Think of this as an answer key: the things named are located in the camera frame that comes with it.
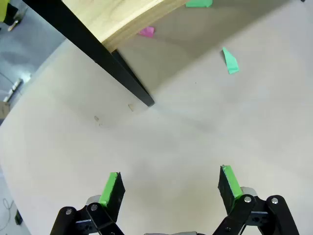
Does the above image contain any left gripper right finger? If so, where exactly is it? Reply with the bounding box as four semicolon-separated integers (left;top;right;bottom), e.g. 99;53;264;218
212;165;300;235

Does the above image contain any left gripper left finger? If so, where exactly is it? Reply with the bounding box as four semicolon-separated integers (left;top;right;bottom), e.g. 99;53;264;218
50;171;127;235

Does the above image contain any black metal wooden two-tier shelf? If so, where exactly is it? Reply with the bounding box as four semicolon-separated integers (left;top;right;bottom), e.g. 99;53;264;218
22;0;189;108

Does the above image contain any small black floor box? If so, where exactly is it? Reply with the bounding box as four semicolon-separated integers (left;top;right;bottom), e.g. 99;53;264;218
14;211;24;226

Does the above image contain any green paper scrap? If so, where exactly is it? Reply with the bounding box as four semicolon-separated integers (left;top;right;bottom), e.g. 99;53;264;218
185;0;213;8
222;47;240;75

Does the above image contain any pink paper scrap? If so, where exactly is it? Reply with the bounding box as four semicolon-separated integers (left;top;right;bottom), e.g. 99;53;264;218
138;26;155;38

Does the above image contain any person in yellow apron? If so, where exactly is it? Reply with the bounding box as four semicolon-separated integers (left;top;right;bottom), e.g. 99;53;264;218
0;0;20;32

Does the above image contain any thin floor cable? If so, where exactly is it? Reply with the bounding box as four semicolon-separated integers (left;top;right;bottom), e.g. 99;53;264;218
1;197;16;212

